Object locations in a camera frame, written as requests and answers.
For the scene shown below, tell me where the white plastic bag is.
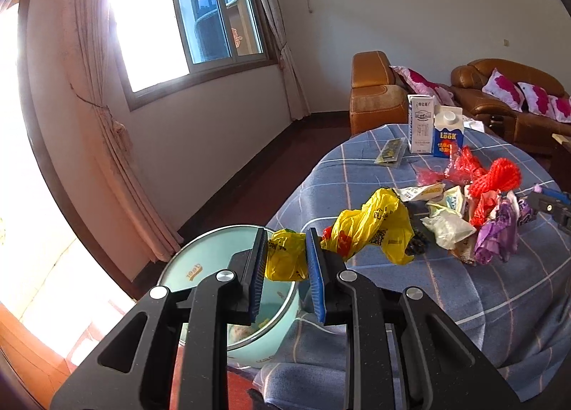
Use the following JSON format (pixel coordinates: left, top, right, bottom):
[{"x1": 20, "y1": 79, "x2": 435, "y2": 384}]
[{"x1": 420, "y1": 211, "x2": 477, "y2": 250}]

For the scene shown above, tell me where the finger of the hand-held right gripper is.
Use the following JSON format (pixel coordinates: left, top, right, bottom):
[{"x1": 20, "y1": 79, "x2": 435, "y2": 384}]
[{"x1": 526, "y1": 184, "x2": 571, "y2": 232}]

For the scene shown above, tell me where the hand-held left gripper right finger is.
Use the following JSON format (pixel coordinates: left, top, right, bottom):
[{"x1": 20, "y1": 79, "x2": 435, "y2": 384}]
[{"x1": 305, "y1": 227, "x2": 522, "y2": 410}]

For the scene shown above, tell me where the wooden side table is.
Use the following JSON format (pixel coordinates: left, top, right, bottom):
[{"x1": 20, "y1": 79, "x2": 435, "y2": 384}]
[{"x1": 551, "y1": 133, "x2": 571, "y2": 170}]

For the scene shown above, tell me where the purple plastic bag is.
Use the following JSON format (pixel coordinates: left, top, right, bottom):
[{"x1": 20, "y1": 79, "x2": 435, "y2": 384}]
[{"x1": 474, "y1": 196, "x2": 520, "y2": 265}]

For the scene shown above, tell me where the red mesh net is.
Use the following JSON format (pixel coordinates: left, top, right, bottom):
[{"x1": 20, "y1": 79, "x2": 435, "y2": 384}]
[{"x1": 464, "y1": 157, "x2": 522, "y2": 228}]

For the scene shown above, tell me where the pink floral cushion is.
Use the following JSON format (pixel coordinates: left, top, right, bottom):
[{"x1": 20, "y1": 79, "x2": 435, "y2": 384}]
[
  {"x1": 390, "y1": 65, "x2": 456, "y2": 107},
  {"x1": 549, "y1": 95, "x2": 571, "y2": 123},
  {"x1": 517, "y1": 82, "x2": 560, "y2": 118},
  {"x1": 482, "y1": 68, "x2": 525, "y2": 111}
]

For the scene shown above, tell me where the blue gable-top carton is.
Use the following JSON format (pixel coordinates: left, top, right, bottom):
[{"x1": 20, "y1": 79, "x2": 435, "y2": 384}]
[{"x1": 432, "y1": 105, "x2": 465, "y2": 158}]

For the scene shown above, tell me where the mint green cartoon bin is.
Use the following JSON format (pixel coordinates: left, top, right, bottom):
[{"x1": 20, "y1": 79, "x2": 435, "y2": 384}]
[{"x1": 158, "y1": 223, "x2": 308, "y2": 368}]

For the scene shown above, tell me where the yellow plastic bag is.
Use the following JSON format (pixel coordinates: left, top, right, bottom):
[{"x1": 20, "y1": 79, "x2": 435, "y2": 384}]
[{"x1": 265, "y1": 187, "x2": 415, "y2": 282}]

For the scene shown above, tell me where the long beige curtain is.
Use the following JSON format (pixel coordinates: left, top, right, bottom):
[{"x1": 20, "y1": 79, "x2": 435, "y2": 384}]
[
  {"x1": 65, "y1": 0, "x2": 183, "y2": 261},
  {"x1": 247, "y1": 0, "x2": 313, "y2": 123}
]

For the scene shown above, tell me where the sliding glass window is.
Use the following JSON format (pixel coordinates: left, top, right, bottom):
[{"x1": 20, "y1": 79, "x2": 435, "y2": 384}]
[{"x1": 109, "y1": 0, "x2": 279, "y2": 111}]

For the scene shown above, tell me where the brown leather sofa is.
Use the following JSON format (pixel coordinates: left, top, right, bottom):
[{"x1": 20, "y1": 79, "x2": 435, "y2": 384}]
[{"x1": 450, "y1": 59, "x2": 571, "y2": 156}]

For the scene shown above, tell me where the blue plaid tablecloth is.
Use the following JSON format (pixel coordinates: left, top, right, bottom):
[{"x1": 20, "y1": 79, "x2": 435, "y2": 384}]
[{"x1": 252, "y1": 123, "x2": 571, "y2": 410}]

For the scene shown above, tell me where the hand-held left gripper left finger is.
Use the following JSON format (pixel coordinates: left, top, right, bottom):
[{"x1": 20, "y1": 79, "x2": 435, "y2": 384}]
[{"x1": 50, "y1": 227, "x2": 268, "y2": 410}]

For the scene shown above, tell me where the white and yellow wrapper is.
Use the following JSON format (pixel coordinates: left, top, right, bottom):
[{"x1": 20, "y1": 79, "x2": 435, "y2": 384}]
[{"x1": 395, "y1": 182, "x2": 447, "y2": 203}]

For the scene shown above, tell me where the green snack packet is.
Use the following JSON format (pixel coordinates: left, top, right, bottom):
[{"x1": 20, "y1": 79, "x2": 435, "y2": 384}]
[{"x1": 375, "y1": 139, "x2": 406, "y2": 167}]

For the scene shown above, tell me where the red translucent plastic wrapper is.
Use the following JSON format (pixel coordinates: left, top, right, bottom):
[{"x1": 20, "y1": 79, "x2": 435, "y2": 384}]
[{"x1": 416, "y1": 146, "x2": 487, "y2": 190}]

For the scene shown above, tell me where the orange leather armchair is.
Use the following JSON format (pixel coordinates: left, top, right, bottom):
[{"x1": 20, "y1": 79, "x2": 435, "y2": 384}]
[{"x1": 349, "y1": 51, "x2": 456, "y2": 136}]

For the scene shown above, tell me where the white and blue wrapper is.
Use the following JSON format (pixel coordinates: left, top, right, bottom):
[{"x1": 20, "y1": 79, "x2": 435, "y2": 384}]
[{"x1": 426, "y1": 187, "x2": 467, "y2": 216}]

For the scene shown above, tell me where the white milk carton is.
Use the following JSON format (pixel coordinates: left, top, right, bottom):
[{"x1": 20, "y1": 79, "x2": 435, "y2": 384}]
[{"x1": 407, "y1": 95, "x2": 437, "y2": 155}]

